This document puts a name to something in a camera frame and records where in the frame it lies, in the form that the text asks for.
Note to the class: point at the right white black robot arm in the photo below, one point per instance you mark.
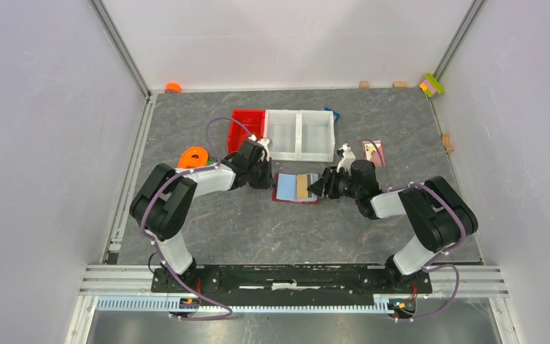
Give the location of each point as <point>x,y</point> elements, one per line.
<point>440,218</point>

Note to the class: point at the aluminium frame rail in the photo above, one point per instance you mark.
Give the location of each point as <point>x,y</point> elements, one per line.
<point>135,287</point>

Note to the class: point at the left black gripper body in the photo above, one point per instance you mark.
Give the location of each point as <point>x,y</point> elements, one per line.
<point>260,174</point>

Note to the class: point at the colourful stacked toy bricks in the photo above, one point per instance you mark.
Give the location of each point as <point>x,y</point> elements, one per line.
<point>431,86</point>

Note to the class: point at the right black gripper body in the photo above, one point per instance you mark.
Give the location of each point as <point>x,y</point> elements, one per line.
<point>340,184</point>

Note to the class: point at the red card holder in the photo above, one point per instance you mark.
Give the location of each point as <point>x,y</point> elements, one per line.
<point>285,189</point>

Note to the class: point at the red plastic bin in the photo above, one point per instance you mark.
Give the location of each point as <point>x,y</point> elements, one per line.
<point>253,123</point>

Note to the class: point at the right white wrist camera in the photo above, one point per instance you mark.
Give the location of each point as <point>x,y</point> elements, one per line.
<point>346,158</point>

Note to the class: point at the orange tape roll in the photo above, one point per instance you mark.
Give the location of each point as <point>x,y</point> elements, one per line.
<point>172,87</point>

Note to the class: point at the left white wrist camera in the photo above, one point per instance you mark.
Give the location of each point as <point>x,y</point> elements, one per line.
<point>264,143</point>

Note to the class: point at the orange letter e toy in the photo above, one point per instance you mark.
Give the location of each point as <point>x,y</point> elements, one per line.
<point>193,157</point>

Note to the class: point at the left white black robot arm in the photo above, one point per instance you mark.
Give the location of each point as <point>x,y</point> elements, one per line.
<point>162,204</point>

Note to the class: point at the white two-compartment bin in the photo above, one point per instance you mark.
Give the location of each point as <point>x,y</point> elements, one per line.
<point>301,135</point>

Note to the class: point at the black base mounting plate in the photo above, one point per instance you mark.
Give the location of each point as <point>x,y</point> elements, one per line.
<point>237,285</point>

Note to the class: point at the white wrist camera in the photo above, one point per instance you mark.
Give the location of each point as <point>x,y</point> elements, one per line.
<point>346,158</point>
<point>264,143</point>

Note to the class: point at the gold striped credit card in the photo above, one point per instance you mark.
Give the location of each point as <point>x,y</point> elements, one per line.
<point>303,182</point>

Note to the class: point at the wooden arch block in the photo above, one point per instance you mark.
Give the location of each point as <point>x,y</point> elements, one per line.
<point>446,143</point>

